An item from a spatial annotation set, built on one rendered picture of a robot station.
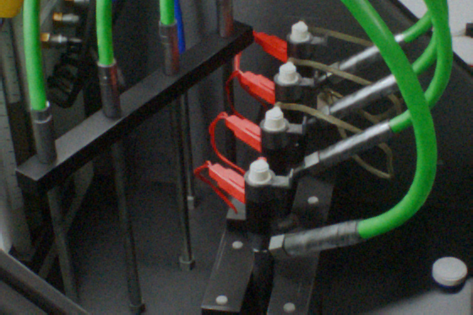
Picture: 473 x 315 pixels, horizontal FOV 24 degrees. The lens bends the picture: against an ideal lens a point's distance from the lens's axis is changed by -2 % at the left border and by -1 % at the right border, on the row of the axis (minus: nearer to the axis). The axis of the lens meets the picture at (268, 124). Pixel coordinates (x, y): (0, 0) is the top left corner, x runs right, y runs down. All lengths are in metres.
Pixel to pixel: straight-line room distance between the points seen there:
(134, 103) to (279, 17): 0.24
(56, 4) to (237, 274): 0.38
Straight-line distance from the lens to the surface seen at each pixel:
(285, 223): 1.03
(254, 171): 1.00
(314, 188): 1.19
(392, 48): 0.76
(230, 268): 1.10
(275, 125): 1.06
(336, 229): 0.87
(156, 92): 1.13
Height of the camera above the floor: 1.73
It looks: 36 degrees down
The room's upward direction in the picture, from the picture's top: 1 degrees counter-clockwise
